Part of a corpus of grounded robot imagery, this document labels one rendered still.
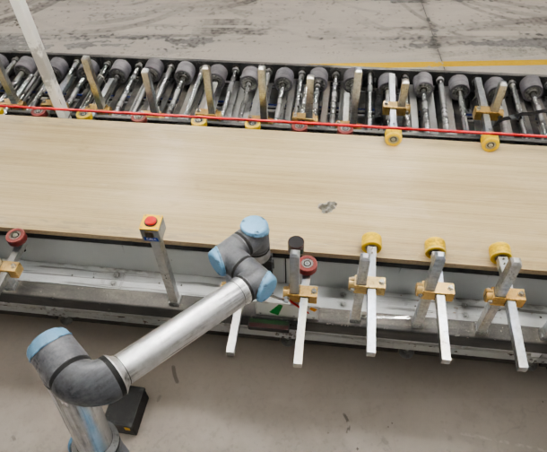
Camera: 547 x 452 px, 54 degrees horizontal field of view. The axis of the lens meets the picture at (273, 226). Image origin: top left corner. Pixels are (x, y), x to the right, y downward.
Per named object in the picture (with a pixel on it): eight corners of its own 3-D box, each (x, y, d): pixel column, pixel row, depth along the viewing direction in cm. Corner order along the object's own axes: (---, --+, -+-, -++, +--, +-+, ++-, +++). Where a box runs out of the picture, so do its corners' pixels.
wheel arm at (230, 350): (235, 358, 198) (234, 352, 195) (226, 357, 198) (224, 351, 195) (252, 263, 226) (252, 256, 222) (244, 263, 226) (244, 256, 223)
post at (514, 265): (483, 335, 215) (523, 265, 179) (474, 334, 215) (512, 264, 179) (482, 327, 217) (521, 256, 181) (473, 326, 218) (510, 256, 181)
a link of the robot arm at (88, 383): (73, 412, 120) (282, 270, 158) (45, 376, 126) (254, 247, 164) (81, 437, 128) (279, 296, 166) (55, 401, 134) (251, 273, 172)
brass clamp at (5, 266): (18, 279, 224) (13, 272, 221) (-12, 276, 226) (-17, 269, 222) (24, 267, 228) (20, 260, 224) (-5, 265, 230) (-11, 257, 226)
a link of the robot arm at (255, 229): (231, 223, 170) (255, 207, 174) (235, 247, 179) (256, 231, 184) (252, 239, 165) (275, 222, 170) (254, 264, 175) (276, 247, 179)
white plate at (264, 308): (317, 320, 220) (318, 307, 213) (256, 314, 223) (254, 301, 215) (317, 318, 221) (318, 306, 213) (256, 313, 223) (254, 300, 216)
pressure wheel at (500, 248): (508, 250, 204) (487, 255, 208) (515, 261, 209) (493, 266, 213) (506, 238, 208) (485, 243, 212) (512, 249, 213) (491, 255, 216)
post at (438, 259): (421, 329, 218) (446, 258, 181) (412, 328, 218) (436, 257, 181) (420, 322, 220) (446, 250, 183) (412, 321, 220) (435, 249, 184)
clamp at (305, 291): (316, 304, 211) (316, 297, 207) (282, 300, 213) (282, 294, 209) (317, 291, 215) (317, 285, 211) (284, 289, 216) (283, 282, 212)
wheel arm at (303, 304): (301, 369, 194) (302, 363, 190) (292, 368, 194) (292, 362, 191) (311, 271, 221) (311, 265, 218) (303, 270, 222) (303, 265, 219)
